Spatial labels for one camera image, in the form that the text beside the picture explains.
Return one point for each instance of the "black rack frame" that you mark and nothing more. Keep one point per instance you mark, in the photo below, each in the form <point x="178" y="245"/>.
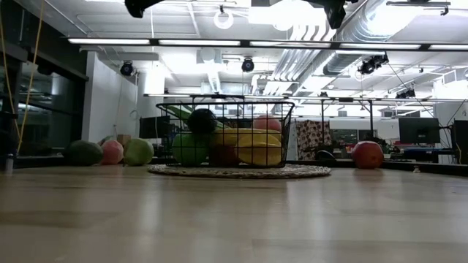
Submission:
<point x="371" y="120"/>

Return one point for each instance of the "black ceiling spotlight cluster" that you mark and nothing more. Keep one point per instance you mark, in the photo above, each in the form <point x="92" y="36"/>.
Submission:
<point x="373" y="64"/>
<point x="406" y="94"/>

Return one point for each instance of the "long linear ceiling light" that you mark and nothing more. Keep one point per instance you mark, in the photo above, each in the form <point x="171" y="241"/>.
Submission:
<point x="199" y="42"/>

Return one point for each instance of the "pale pink peach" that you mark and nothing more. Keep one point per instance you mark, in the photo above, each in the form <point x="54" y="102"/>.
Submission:
<point x="267" y="123"/>

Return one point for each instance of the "black monitor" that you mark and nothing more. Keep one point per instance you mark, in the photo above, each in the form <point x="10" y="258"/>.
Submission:
<point x="418" y="130"/>
<point x="153" y="127"/>
<point x="461" y="140"/>

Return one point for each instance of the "round woven straw mat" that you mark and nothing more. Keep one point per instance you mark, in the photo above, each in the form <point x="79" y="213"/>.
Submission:
<point x="237" y="171"/>

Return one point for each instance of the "light green pear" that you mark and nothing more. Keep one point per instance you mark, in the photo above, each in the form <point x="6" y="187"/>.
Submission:
<point x="139" y="152"/>

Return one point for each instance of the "shiny red fruit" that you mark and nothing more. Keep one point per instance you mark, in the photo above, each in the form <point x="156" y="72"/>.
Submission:
<point x="223" y="156"/>

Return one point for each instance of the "red apple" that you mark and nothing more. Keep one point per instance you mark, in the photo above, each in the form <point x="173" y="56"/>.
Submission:
<point x="367" y="155"/>

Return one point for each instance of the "silver ventilation duct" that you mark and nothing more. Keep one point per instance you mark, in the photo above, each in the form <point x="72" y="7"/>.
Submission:
<point x="365" y="29"/>

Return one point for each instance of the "pink peach with green leaf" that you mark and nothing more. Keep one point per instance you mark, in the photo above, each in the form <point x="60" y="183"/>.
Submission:
<point x="112" y="152"/>

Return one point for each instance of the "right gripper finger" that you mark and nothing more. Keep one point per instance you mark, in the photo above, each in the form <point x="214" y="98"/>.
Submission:
<point x="335" y="16"/>

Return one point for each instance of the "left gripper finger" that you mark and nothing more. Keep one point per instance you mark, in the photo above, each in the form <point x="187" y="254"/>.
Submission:
<point x="138" y="7"/>

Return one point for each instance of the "green apple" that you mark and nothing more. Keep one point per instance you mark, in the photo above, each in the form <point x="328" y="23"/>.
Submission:
<point x="190" y="149"/>

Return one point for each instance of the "dark green avocado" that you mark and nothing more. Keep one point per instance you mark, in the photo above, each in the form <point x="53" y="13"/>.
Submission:
<point x="84" y="153"/>

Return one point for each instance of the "dark purple mangosteen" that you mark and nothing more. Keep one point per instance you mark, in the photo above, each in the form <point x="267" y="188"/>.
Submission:
<point x="202" y="121"/>

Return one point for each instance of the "patterned cloth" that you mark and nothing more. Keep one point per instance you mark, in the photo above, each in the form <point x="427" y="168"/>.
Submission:
<point x="311" y="137"/>

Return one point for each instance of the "cardboard box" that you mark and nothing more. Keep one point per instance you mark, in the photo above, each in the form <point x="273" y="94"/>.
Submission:
<point x="124" y="138"/>

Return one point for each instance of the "yellow banana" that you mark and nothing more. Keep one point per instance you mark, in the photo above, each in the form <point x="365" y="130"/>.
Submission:
<point x="241" y="135"/>

